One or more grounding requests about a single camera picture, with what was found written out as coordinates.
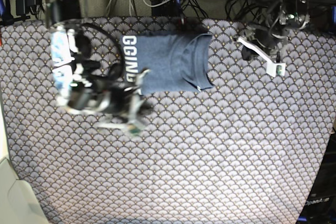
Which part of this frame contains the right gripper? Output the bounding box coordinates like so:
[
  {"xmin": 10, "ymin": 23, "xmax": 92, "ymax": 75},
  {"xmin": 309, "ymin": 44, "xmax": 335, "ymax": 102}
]
[{"xmin": 56, "ymin": 68, "xmax": 151, "ymax": 131}]

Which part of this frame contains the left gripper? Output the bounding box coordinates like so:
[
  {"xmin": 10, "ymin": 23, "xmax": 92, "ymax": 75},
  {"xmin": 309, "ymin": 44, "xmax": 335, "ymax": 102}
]
[{"xmin": 237, "ymin": 23, "xmax": 289, "ymax": 63}]

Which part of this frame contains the blue T-shirt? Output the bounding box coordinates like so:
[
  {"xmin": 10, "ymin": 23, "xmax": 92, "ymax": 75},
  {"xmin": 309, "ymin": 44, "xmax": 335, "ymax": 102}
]
[{"xmin": 121, "ymin": 31, "xmax": 213, "ymax": 95}]

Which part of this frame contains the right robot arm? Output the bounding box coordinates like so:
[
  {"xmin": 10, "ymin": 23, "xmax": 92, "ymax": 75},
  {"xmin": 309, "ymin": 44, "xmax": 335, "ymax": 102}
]
[{"xmin": 45, "ymin": 0, "xmax": 150, "ymax": 135}]

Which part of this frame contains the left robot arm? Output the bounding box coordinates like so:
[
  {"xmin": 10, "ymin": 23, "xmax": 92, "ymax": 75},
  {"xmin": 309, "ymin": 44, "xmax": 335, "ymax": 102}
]
[{"xmin": 237, "ymin": 0, "xmax": 310, "ymax": 67}]

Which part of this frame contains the red table clamp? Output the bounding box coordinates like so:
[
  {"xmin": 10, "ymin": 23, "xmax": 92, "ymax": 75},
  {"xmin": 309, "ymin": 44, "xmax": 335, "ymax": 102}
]
[{"xmin": 178, "ymin": 17, "xmax": 186, "ymax": 30}]

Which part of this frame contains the black box under table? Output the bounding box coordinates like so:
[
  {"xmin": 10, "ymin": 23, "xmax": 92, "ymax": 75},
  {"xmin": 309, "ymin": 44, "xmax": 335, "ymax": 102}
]
[{"xmin": 151, "ymin": 0, "xmax": 178, "ymax": 17}]

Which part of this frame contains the fan-patterned tablecloth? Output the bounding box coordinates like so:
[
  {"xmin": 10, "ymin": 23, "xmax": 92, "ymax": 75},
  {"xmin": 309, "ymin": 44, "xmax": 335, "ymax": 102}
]
[{"xmin": 1, "ymin": 19, "xmax": 335, "ymax": 223}]

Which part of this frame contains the beige plastic bin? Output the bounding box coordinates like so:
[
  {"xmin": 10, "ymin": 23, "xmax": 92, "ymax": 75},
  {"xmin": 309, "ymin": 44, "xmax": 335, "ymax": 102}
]
[{"xmin": 1, "ymin": 112, "xmax": 49, "ymax": 223}]

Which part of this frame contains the black OpenArm base stand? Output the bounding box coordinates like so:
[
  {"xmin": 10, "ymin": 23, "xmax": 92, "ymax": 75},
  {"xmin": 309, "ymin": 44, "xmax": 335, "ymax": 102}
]
[{"xmin": 297, "ymin": 133, "xmax": 335, "ymax": 223}]

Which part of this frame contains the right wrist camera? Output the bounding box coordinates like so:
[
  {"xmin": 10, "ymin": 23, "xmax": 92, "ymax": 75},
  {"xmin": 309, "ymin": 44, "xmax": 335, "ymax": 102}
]
[{"xmin": 126, "ymin": 121, "xmax": 146, "ymax": 137}]

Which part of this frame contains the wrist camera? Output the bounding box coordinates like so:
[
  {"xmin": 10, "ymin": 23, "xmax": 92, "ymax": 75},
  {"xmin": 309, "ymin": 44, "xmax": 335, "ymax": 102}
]
[
  {"xmin": 126, "ymin": 121, "xmax": 146, "ymax": 137},
  {"xmin": 266, "ymin": 62, "xmax": 286, "ymax": 77}
]

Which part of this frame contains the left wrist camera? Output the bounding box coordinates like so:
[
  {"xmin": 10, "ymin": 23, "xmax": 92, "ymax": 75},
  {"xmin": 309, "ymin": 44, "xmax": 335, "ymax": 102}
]
[{"xmin": 266, "ymin": 62, "xmax": 286, "ymax": 77}]

